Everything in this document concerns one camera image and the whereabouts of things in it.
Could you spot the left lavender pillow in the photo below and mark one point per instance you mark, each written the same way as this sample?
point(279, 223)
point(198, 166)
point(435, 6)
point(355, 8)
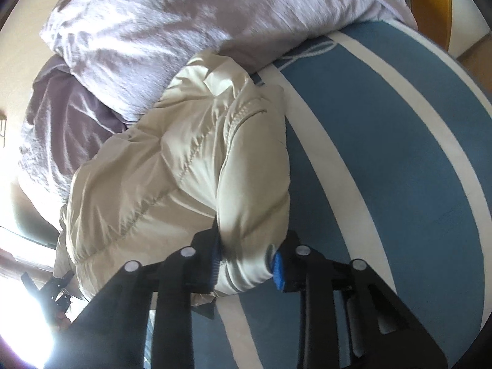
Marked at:
point(64, 127)

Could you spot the lavender pillow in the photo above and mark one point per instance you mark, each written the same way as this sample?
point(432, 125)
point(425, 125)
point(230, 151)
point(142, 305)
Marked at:
point(126, 52)
point(64, 127)

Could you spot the beige puffer jacket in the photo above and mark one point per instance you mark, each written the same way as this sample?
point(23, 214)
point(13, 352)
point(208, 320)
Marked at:
point(211, 152)

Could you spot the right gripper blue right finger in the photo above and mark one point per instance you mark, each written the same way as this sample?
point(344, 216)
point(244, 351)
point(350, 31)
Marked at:
point(382, 332)

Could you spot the person's right hand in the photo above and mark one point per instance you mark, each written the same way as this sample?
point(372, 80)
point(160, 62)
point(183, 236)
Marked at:
point(62, 322)

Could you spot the blue striped bed sheet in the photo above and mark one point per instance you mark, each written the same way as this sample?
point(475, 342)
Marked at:
point(389, 140)

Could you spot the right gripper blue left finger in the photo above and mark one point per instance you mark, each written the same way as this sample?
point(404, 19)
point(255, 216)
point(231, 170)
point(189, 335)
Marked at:
point(111, 330)

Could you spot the right lavender pillow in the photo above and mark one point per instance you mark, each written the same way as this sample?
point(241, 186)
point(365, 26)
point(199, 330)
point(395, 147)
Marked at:
point(126, 52)

